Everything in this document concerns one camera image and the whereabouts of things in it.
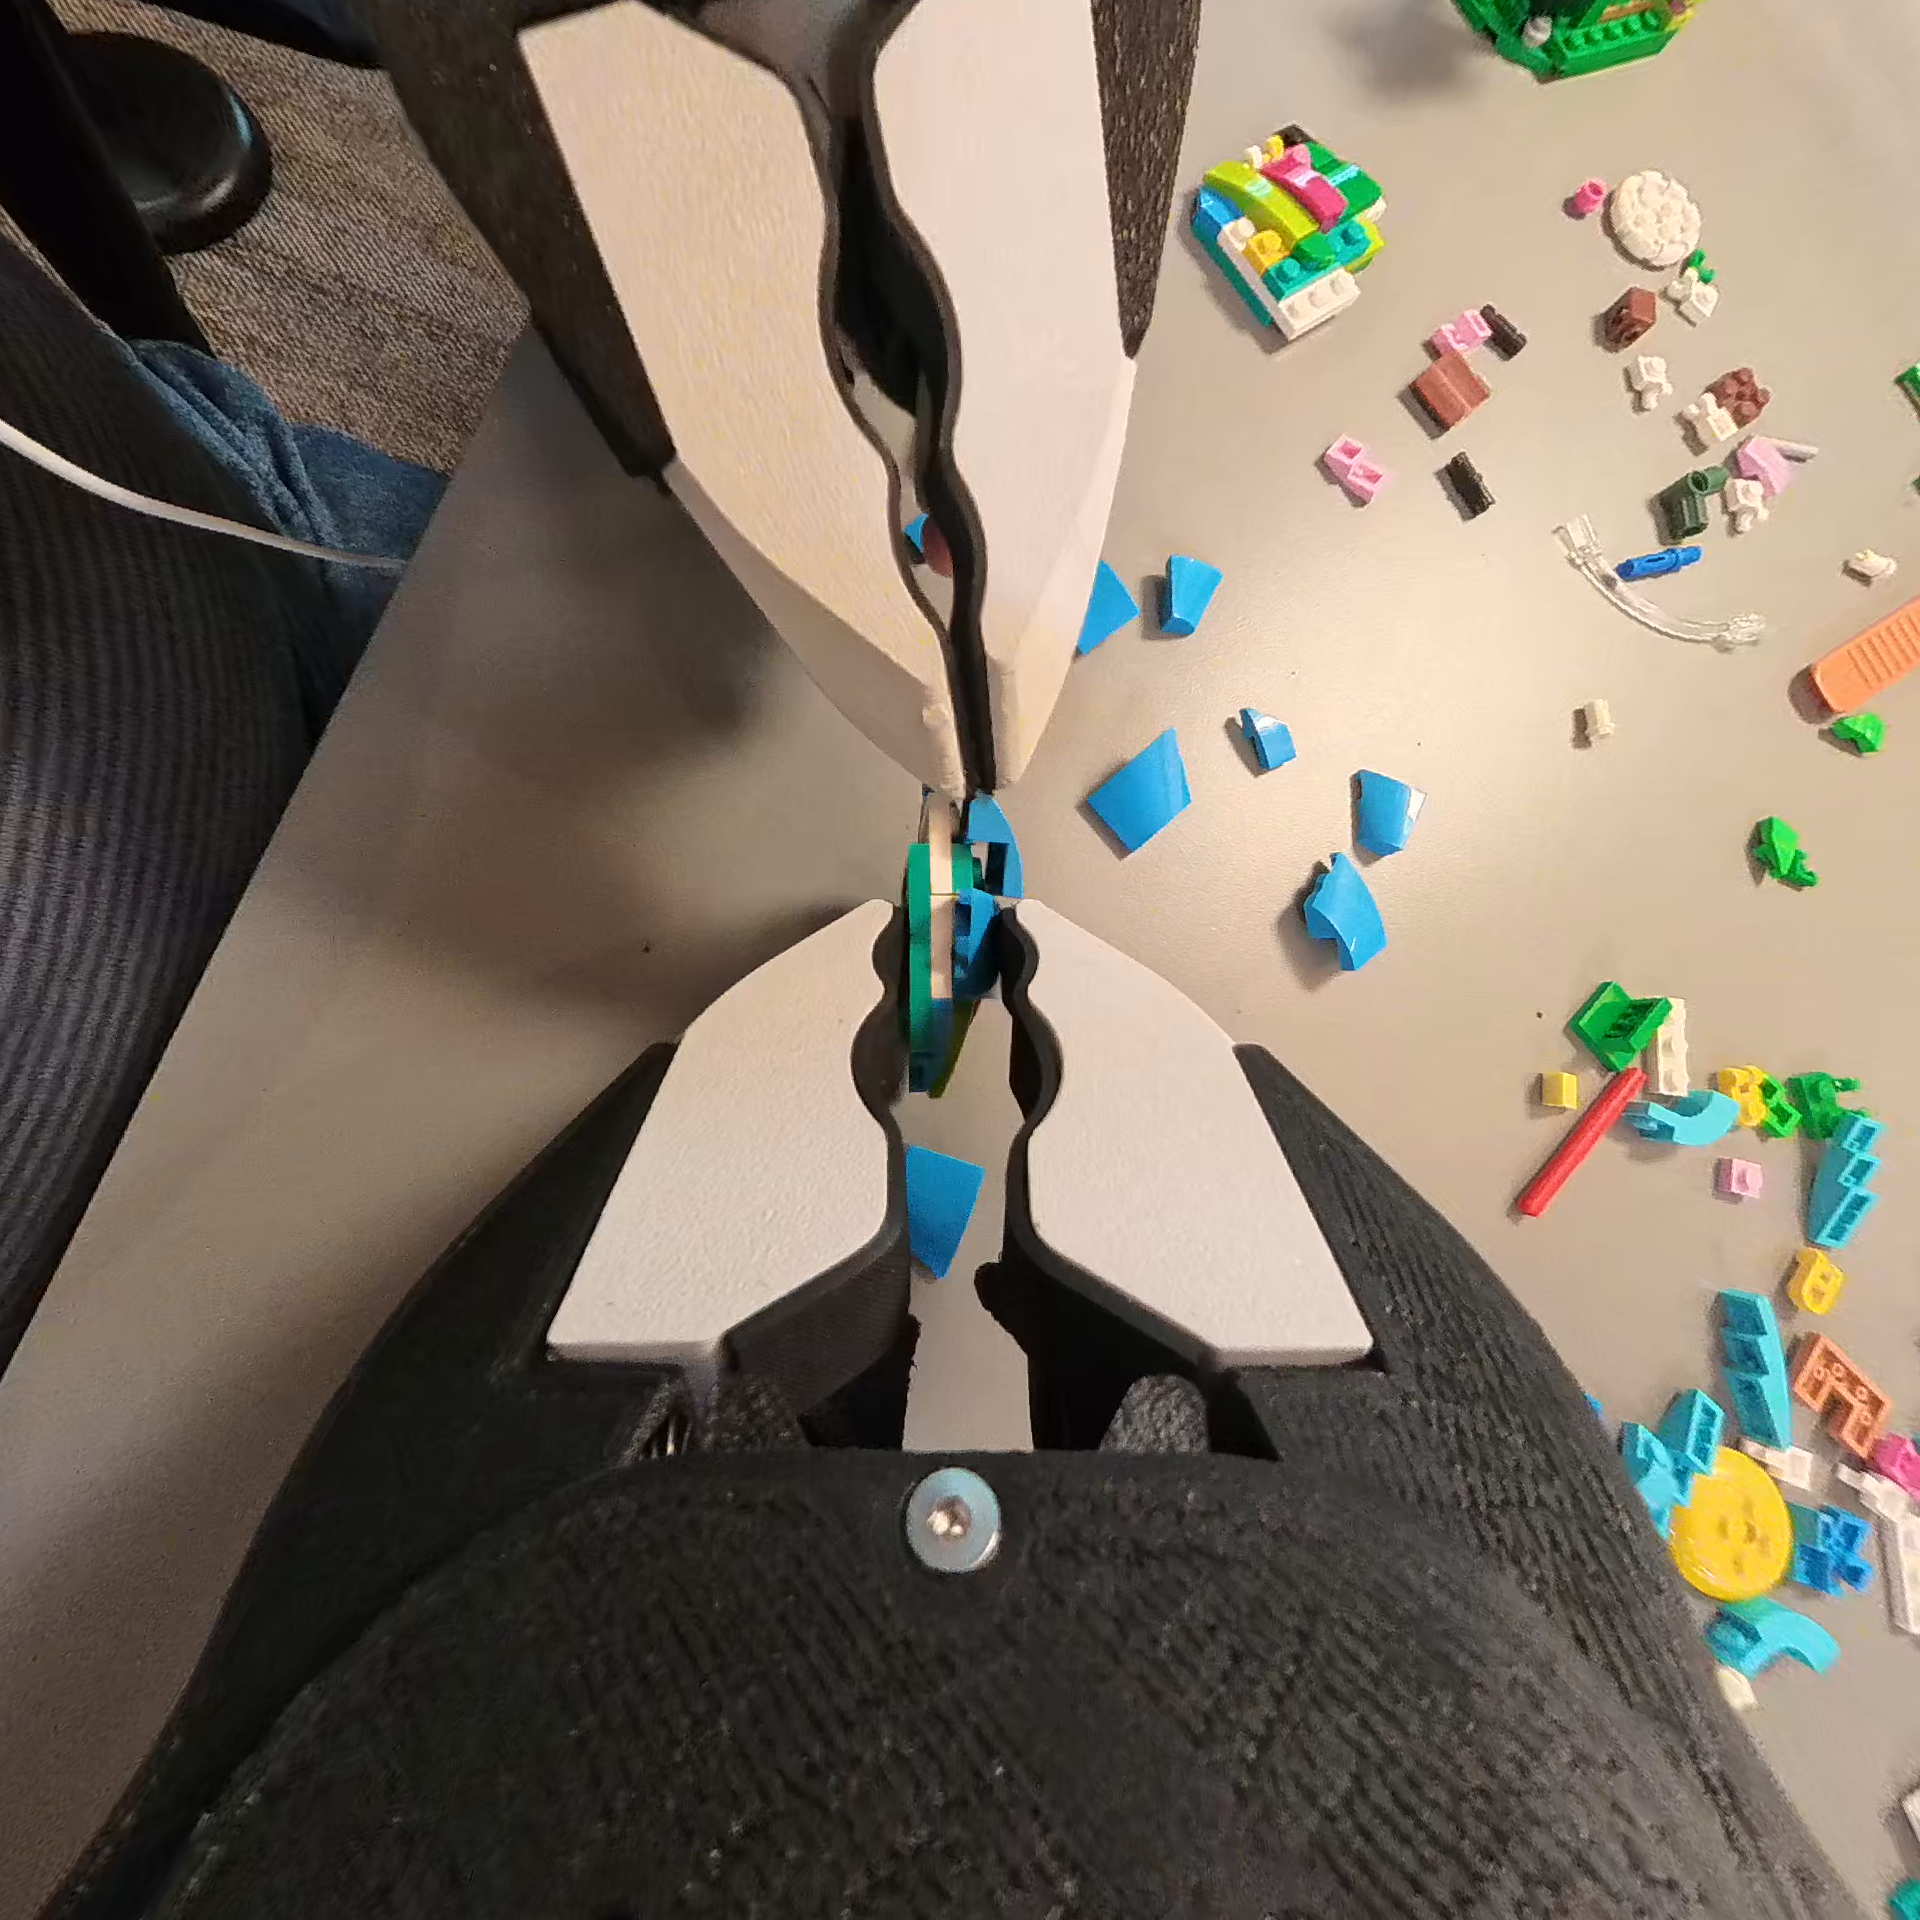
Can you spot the small brown lego brick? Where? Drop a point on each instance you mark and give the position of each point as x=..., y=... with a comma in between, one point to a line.
x=1629, y=316

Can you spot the pile of assorted lego pieces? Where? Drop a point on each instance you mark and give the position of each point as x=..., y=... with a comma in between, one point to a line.
x=1732, y=1523

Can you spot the orange lego brick separator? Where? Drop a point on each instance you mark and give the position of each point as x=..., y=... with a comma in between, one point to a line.
x=1868, y=660

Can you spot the light blue lego slope brick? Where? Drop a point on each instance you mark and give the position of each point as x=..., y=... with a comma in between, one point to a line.
x=1843, y=1185

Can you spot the pink round lego stud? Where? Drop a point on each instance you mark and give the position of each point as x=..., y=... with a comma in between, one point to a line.
x=1587, y=201

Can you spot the blue curved lego arch piece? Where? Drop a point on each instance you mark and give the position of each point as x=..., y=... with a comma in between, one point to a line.
x=1347, y=914

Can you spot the black office chair base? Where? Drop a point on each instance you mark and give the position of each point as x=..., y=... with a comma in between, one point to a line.
x=165, y=134

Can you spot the pink flower lego model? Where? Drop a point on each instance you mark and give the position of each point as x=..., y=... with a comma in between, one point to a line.
x=1575, y=38

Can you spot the pink white lego piece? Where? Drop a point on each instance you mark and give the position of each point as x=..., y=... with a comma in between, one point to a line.
x=1762, y=468

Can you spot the green lego leaf piece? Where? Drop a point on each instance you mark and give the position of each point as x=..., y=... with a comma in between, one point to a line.
x=1860, y=735

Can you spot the green lego claw piece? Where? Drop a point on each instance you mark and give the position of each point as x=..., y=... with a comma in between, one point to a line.
x=1815, y=1102

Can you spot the person's blue jeans leg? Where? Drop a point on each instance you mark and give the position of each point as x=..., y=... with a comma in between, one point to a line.
x=300, y=464

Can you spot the round green blue lego assembly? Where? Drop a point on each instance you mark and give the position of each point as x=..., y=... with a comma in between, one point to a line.
x=942, y=961

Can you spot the light blue lego arch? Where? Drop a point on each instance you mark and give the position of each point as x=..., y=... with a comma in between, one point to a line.
x=1689, y=1122

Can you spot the person's dark striped sweater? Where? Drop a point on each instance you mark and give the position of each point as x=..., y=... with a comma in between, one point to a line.
x=135, y=840

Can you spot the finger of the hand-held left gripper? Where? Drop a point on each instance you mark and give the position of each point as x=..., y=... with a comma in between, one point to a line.
x=1021, y=300
x=705, y=300

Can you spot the multicolour lego block assembly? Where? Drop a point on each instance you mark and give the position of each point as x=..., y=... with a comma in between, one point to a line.
x=1290, y=233

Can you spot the dark green lego piece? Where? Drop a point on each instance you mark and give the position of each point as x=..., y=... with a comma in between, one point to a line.
x=1682, y=507

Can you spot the blue lego bar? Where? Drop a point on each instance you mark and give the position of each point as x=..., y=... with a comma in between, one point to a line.
x=1658, y=564

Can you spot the black small lego piece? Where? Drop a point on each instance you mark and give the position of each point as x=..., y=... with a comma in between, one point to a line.
x=1503, y=331
x=1469, y=484

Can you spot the pink lego tile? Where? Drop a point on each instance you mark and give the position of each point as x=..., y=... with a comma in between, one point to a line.
x=1738, y=1176

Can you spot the small blue curved lego piece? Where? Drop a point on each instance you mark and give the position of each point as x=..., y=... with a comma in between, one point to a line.
x=1269, y=742
x=1382, y=812
x=1188, y=597

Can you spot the brown white lego piece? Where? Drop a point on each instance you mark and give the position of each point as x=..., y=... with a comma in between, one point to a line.
x=1729, y=405

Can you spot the transparent curved lego piece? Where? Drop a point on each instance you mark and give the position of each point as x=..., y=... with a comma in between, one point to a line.
x=1643, y=612

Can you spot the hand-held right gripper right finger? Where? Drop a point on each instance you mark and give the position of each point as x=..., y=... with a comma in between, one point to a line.
x=1170, y=1185

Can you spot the pink lego brick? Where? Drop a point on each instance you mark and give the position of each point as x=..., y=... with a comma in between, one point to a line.
x=1455, y=332

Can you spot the red lego bar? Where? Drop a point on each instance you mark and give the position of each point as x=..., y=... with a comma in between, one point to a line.
x=1579, y=1142

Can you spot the white green lego flower piece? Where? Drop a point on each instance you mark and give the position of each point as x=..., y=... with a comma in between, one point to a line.
x=1698, y=292

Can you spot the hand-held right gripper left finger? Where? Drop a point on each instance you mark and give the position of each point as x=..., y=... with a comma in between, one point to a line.
x=721, y=1185

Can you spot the white lego brick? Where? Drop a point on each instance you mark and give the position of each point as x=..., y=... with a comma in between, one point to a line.
x=1670, y=1051

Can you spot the small white lego piece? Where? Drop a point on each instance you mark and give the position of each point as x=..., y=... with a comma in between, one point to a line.
x=1594, y=720
x=1868, y=567

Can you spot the white round lego plate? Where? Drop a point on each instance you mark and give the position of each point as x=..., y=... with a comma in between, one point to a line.
x=1653, y=219

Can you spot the green lego plant piece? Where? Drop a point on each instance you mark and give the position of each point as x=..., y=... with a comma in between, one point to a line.
x=1780, y=848

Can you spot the green lego slope brick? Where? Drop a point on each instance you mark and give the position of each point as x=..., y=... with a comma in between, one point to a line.
x=1616, y=1023

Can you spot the blue lego wedge piece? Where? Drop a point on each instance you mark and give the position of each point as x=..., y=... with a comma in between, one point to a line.
x=1111, y=604
x=1141, y=790
x=942, y=1208

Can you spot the pink lego plate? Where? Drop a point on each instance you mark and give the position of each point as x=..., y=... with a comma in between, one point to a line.
x=1352, y=468

